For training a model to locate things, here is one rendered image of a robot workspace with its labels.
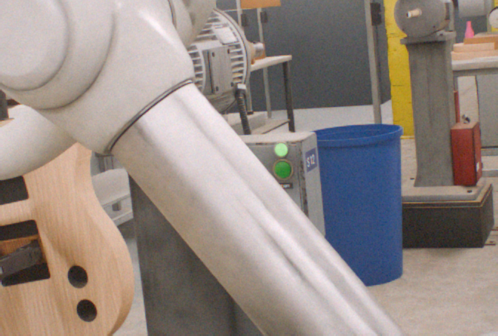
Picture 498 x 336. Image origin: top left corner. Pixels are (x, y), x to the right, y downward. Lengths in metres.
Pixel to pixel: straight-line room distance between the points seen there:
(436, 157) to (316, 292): 4.33
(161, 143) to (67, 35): 0.12
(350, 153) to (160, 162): 3.52
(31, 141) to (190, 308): 0.96
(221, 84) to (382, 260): 2.75
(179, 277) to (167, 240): 0.08
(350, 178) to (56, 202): 2.96
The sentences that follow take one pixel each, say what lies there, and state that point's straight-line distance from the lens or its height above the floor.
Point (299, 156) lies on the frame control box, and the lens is 1.63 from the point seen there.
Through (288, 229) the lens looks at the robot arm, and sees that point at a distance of 0.82.
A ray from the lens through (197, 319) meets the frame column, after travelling 1.98.
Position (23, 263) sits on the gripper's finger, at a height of 1.01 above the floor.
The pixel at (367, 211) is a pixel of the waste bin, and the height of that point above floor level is 0.37.
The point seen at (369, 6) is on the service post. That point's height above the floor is 1.30.
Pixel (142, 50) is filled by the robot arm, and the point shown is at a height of 1.33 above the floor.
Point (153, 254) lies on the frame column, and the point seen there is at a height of 0.87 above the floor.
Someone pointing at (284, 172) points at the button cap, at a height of 1.07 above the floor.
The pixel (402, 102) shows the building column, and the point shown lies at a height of 0.34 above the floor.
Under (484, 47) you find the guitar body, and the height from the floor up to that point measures 0.97.
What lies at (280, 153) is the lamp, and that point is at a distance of 1.63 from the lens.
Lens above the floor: 1.35
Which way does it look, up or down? 8 degrees down
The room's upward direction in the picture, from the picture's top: 6 degrees counter-clockwise
